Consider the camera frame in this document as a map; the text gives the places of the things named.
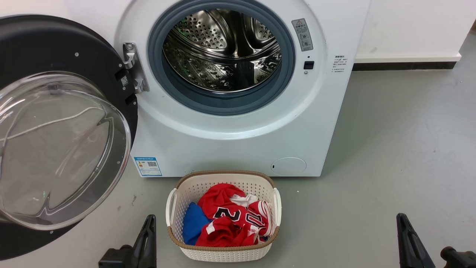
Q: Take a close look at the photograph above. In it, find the steel perforated washer drum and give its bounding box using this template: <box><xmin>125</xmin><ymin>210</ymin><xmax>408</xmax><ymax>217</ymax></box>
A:
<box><xmin>163</xmin><ymin>8</ymin><xmax>282</xmax><ymax>93</ymax></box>

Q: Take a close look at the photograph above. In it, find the silver metal door hinge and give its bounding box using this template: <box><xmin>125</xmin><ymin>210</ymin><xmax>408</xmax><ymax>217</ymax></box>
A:
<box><xmin>122</xmin><ymin>42</ymin><xmax>150</xmax><ymax>94</ymax></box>

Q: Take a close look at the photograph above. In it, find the blue energy label sticker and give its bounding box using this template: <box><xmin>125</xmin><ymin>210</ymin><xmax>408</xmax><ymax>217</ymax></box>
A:
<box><xmin>134</xmin><ymin>156</ymin><xmax>163</xmax><ymax>177</ymax></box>

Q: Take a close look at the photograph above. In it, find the white front-load washing machine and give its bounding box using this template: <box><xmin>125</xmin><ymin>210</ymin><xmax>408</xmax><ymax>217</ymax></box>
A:
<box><xmin>63</xmin><ymin>0</ymin><xmax>372</xmax><ymax>178</ymax></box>

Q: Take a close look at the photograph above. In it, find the grey warning sticker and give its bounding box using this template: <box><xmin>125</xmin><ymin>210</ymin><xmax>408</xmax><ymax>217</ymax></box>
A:
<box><xmin>291</xmin><ymin>18</ymin><xmax>314</xmax><ymax>52</ymax></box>

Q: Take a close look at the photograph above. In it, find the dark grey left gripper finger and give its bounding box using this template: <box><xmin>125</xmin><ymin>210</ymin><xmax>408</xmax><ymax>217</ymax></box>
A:
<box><xmin>131</xmin><ymin>214</ymin><xmax>151</xmax><ymax>268</ymax></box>
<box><xmin>147</xmin><ymin>214</ymin><xmax>157</xmax><ymax>268</ymax></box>

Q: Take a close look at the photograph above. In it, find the round white filter cover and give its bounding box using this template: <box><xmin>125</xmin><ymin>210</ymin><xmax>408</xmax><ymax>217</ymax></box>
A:
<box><xmin>270</xmin><ymin>157</ymin><xmax>308</xmax><ymax>177</ymax></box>

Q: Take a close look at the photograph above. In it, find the red basketball jersey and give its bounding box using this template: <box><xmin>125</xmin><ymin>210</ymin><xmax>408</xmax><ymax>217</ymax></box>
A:
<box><xmin>195</xmin><ymin>183</ymin><xmax>274</xmax><ymax>248</ymax></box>

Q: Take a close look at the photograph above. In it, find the round washer door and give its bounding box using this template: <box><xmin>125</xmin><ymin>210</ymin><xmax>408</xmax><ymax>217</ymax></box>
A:
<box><xmin>0</xmin><ymin>14</ymin><xmax>139</xmax><ymax>261</ymax></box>

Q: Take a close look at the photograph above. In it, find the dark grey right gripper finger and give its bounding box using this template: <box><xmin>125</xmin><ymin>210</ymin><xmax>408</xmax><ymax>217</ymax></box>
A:
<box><xmin>396</xmin><ymin>213</ymin><xmax>417</xmax><ymax>268</ymax></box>
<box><xmin>401</xmin><ymin>214</ymin><xmax>436</xmax><ymax>268</ymax></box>

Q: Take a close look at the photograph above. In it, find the cream plastic laundry basket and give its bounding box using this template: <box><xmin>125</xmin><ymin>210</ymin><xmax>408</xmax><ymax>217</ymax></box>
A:
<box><xmin>165</xmin><ymin>170</ymin><xmax>282</xmax><ymax>263</ymax></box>

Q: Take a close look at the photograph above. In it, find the blue cloth garment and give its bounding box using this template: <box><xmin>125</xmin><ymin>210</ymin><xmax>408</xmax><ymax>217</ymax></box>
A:
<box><xmin>182</xmin><ymin>202</ymin><xmax>212</xmax><ymax>246</ymax></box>

